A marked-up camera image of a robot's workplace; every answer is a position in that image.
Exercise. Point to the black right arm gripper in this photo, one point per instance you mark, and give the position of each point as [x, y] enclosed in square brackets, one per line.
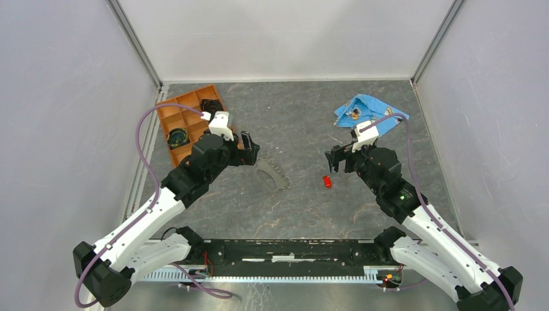
[338, 153]

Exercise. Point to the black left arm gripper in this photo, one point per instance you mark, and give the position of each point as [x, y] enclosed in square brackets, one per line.
[245, 156]

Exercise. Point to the red key tag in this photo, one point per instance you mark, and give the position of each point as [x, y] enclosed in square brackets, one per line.
[327, 182]

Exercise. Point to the metal key holder plate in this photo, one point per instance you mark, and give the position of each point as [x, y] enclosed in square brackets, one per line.
[270, 176]

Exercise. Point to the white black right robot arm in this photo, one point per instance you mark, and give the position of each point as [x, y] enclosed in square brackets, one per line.
[470, 279]

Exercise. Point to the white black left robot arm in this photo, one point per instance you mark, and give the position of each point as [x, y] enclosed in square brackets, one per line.
[109, 267]

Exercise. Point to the blue patterned cloth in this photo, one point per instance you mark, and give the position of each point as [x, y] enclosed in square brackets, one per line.
[363, 108]

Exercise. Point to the black coiled item top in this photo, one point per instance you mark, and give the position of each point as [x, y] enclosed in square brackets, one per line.
[211, 105]

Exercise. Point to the black green coiled item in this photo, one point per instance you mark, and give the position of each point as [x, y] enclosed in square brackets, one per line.
[177, 138]

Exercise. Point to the orange compartment tray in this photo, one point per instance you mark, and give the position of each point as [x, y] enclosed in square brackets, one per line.
[175, 117]

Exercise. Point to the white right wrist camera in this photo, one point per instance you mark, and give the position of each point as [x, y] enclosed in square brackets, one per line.
[364, 134]

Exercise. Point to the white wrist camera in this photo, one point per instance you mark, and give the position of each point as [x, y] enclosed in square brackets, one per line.
[219, 124]
[364, 134]

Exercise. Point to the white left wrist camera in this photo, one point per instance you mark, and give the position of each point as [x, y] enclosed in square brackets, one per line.
[219, 124]

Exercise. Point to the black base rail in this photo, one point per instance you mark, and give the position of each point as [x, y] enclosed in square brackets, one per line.
[287, 258]

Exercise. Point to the silver toothed front rail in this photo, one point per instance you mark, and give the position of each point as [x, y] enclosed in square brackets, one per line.
[172, 274]

